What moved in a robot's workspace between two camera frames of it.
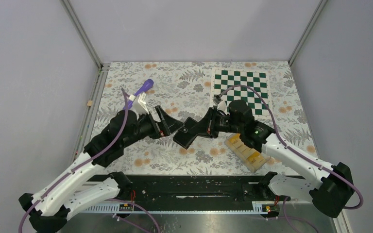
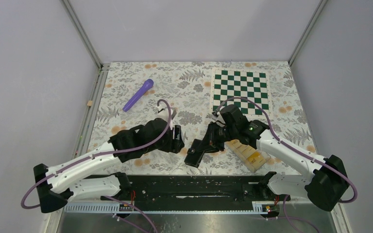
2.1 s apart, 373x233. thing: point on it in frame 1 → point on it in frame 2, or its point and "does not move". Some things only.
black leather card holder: (187, 133) → (194, 153)
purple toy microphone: (147, 85) does not move
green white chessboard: (222, 78) does not move
